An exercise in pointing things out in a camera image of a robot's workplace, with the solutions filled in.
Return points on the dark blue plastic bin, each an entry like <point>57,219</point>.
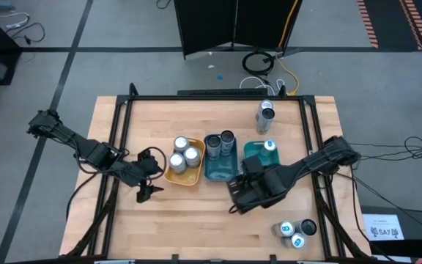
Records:
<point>218,174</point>

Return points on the yellow plastic bin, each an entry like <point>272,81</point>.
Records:
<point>189,177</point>

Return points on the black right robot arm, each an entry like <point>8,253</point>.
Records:
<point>317,159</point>

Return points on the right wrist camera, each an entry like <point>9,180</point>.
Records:
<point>251,165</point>

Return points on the black mat with orange stripes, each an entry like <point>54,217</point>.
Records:
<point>390,22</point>

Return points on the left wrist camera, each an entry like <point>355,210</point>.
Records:
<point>145,155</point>

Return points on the dark cans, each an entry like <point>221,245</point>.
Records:
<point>213,141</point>

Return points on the black aluminium table frame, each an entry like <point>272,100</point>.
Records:
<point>214,98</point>

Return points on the black folding partition screen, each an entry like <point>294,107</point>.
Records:
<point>211,25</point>

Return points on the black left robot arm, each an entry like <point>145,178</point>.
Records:
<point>86,150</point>

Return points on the black box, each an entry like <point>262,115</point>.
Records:
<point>420,227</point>

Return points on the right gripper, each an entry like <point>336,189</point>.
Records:
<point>258,188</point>

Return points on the teal plastic bin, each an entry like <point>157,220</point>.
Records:
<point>251,148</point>

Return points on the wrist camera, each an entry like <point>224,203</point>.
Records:
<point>251,165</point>
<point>145,155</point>

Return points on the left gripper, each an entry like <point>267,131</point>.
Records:
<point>134,174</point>

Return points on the white paper sign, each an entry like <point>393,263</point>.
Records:
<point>383,231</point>

